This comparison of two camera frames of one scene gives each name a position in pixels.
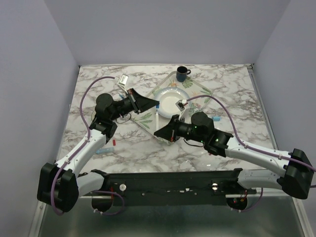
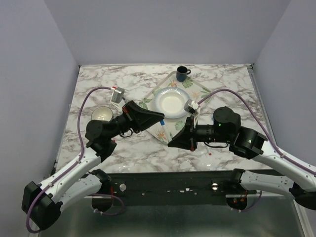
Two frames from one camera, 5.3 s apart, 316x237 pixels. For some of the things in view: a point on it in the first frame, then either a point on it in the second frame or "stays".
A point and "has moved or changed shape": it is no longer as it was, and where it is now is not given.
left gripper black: x=143 y=103 -> x=135 y=111
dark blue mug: x=181 y=73 stays
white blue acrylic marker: x=157 y=121 has moved or changed shape
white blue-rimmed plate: x=168 y=97 stays
